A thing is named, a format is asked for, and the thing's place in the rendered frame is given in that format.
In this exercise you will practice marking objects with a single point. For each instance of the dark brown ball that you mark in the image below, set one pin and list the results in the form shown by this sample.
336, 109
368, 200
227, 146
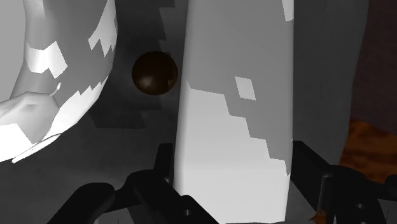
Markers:
154, 73

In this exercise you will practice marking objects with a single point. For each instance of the tall white block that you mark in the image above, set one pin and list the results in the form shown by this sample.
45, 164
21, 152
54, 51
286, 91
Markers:
229, 149

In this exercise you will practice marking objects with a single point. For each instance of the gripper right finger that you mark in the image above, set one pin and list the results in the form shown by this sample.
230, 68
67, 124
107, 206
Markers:
341, 189

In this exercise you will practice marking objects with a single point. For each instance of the white rounded vase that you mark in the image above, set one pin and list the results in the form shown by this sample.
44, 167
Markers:
46, 62

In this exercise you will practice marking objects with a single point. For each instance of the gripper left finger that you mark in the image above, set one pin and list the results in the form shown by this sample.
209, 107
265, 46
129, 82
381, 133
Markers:
152, 189

